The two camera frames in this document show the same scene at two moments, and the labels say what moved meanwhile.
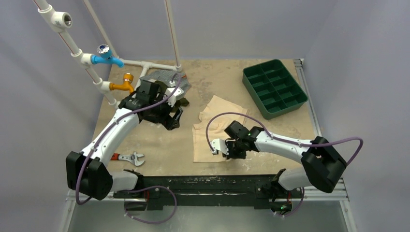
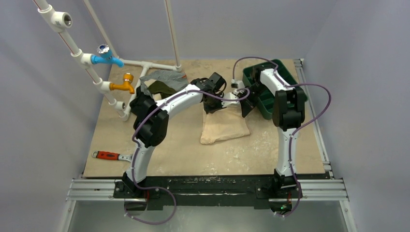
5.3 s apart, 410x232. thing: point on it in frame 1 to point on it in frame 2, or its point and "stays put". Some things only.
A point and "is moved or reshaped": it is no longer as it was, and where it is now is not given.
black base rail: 210,192 stays put
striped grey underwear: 166,76 stays put
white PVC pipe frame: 60,20 stays put
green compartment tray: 273,89 stays put
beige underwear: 201,152 is moved or reshaped
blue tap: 105,55 stays put
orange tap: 127,79 stays put
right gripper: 230,148 to 247,104
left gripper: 174,122 to 208,109
